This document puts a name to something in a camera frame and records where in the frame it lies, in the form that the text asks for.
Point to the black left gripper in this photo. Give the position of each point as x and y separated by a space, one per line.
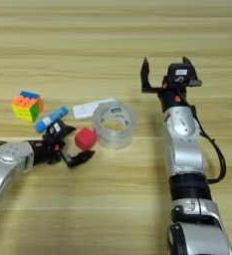
44 151

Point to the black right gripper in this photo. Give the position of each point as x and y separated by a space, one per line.
174 96

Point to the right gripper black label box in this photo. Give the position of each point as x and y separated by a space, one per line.
180 74

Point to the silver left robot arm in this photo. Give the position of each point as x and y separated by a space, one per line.
8 166

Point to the multicolour puzzle cube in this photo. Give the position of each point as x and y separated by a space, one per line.
26 107

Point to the red cube block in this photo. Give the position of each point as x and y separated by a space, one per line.
86 138

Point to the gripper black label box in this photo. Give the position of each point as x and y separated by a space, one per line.
180 74
55 128

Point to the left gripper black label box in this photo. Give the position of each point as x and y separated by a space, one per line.
55 128

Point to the blue glue stick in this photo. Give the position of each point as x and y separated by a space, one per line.
51 119

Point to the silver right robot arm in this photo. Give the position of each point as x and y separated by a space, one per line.
184 146

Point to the clear tape roll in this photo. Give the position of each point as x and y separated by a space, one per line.
116 139

